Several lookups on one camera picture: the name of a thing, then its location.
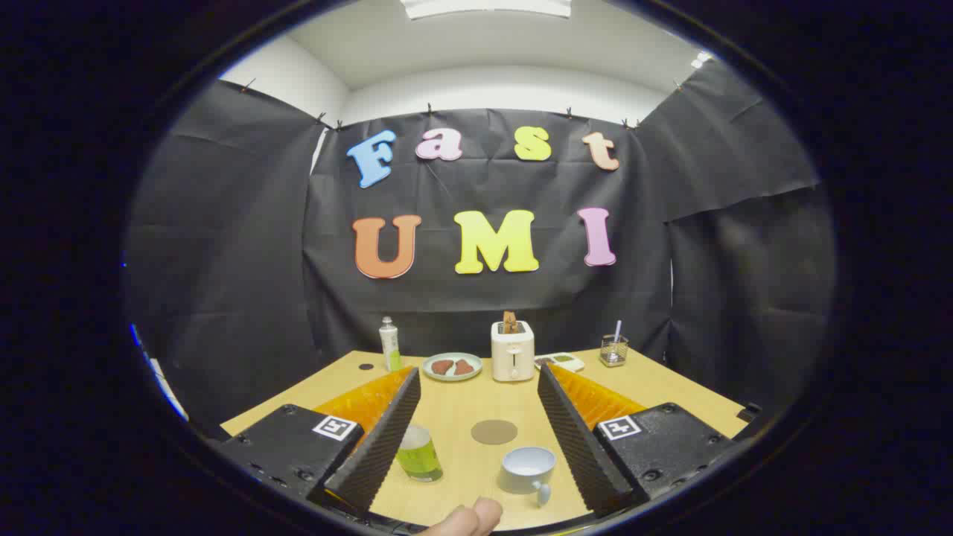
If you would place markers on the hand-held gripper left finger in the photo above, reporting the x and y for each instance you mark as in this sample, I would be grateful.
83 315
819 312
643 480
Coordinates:
383 439

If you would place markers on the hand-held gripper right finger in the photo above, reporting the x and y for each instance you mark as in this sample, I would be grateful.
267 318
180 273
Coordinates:
577 439

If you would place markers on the green label juice bottle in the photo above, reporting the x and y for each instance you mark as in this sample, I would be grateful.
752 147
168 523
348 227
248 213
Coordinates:
419 455

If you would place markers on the round brown coaster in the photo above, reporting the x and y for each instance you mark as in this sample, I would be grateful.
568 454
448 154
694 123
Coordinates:
493 432

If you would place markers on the white tube bottle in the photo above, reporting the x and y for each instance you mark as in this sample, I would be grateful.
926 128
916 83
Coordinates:
389 346

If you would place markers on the white sectioned palette tray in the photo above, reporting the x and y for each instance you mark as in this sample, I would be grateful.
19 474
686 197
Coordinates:
561 362

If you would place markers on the wooden table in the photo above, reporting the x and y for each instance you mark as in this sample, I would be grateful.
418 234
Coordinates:
461 406

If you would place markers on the pale green plate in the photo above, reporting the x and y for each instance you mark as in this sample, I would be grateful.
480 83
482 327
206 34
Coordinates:
451 374

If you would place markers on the small clear glass holder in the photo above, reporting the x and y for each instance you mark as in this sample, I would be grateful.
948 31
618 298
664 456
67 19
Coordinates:
613 352

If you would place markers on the cream toaster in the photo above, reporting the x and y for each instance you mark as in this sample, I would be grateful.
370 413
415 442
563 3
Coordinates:
512 356

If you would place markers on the brown bread slice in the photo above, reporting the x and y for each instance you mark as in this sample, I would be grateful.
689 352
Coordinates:
510 323

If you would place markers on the black table clamp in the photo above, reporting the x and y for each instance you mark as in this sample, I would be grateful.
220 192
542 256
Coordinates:
749 412

